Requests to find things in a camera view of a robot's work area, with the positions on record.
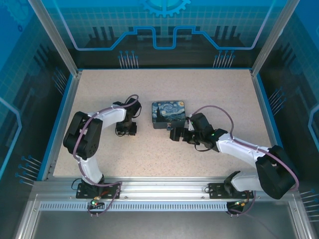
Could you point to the small padlock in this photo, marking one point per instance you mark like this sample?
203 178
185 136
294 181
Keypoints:
168 127

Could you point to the starry night print tin box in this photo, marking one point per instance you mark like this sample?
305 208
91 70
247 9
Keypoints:
167 112

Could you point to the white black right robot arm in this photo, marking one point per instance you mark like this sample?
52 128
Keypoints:
271 174

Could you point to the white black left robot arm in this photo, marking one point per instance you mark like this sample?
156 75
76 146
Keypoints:
84 134

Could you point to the power connector with lit LEDs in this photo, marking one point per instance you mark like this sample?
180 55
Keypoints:
96 202
239 204

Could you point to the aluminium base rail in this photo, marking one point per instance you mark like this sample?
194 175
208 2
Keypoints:
162 186

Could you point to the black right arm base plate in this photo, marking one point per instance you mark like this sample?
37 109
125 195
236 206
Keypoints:
214 191

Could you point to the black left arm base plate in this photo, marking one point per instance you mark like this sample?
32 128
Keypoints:
82 192

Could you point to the aluminium frame post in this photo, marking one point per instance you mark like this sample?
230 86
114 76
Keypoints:
274 35
54 39

